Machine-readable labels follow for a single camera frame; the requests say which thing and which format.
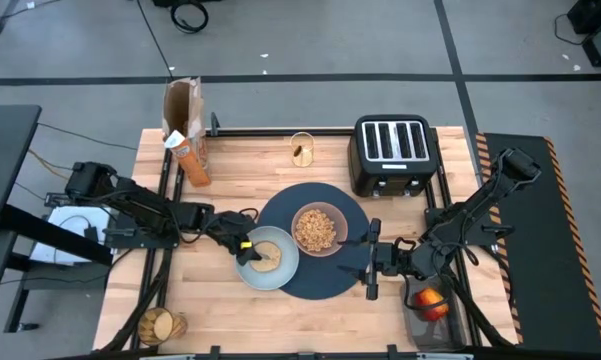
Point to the black hazard-striped floor mat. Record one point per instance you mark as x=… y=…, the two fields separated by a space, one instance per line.
x=545 y=300

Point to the white paper sheet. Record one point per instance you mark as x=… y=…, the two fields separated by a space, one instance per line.
x=70 y=220

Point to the small glass cup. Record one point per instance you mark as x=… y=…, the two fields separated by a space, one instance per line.
x=302 y=157

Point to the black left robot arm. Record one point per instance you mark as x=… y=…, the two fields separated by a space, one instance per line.
x=145 y=210

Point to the pink bowl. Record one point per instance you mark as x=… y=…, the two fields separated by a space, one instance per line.
x=341 y=225

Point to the light blue plate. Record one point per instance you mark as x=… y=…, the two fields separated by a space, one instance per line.
x=275 y=277

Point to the orange pumpkin cereal box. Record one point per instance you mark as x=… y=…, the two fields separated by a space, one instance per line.
x=195 y=160

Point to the black four-slot toaster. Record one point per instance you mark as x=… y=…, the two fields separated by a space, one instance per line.
x=365 y=165

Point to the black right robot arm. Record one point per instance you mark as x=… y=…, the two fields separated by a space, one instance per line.
x=470 y=210

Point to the amber faceted glass tumbler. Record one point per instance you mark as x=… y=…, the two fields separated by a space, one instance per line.
x=162 y=326

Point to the black metal table frame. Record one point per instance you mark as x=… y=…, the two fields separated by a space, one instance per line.
x=280 y=132

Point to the black tray with apple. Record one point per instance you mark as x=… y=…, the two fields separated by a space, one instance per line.
x=430 y=335

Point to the red apple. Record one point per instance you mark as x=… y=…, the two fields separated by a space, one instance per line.
x=430 y=302

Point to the black desk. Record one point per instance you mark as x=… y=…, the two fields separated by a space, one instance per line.
x=5 y=160

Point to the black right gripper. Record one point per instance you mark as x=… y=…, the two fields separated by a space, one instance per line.
x=390 y=260

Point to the bagel half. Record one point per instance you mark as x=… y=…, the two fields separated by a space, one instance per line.
x=272 y=262

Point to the dark blue round placemat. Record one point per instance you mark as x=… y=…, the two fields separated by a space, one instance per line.
x=325 y=280

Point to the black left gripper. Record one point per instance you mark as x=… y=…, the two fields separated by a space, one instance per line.
x=230 y=227

